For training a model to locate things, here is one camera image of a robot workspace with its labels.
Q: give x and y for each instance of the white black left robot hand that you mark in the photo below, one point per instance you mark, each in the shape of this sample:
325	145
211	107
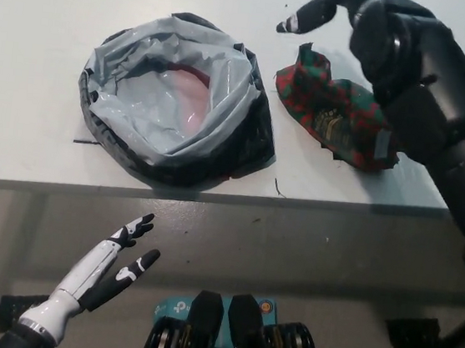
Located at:
86	275

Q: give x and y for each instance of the black plastic bag grey lining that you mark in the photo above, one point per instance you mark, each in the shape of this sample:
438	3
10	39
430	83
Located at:
145	130

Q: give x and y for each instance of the red green patterned cloth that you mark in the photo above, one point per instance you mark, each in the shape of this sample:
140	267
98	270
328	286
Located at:
309	90

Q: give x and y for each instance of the teal TP-Link box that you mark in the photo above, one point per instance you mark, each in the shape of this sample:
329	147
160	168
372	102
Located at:
171	307

